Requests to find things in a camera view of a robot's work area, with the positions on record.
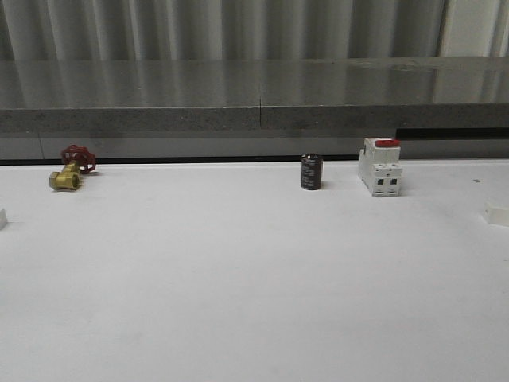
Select white half pipe clamp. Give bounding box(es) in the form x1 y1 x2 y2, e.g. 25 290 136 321
484 202 509 227
0 209 8 230

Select black cylindrical capacitor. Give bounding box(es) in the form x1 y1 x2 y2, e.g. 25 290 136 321
301 153 323 190

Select brass valve red handwheel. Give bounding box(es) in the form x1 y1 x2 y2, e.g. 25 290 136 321
49 145 96 191

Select grey stone counter ledge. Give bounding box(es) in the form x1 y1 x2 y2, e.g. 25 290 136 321
1 57 508 136

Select white circuit breaker red switch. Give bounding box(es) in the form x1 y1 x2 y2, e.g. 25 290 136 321
359 138 402 197

